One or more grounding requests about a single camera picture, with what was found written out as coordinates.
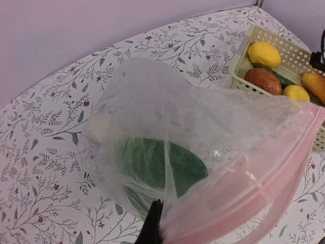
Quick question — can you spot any orange yellow mango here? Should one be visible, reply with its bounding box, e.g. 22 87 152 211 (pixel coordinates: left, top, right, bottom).
302 73 325 105

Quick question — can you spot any brown potato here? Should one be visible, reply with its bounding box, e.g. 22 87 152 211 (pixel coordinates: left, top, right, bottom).
244 68 282 96

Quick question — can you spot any beige perforated plastic basket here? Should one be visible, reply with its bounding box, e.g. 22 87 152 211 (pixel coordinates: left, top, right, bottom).
230 25 325 152

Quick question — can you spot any green cucumber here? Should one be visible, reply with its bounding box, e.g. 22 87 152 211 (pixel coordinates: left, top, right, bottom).
253 63 323 106

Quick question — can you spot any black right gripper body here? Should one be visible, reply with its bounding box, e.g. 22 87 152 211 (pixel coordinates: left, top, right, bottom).
309 30 325 70

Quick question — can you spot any yellow round lemon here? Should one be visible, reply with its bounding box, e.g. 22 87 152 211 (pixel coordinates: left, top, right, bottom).
282 85 310 102

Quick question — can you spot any green white bok choy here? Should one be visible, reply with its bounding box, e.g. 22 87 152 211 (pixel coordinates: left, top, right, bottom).
115 138 208 219

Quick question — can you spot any clear zip top bag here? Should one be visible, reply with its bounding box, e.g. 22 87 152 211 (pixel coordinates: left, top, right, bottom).
78 57 324 243

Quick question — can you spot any floral patterned table mat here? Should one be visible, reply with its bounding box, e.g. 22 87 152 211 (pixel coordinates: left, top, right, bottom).
0 6 325 244

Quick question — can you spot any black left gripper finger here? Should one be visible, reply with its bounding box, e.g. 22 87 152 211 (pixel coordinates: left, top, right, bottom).
134 199 163 244

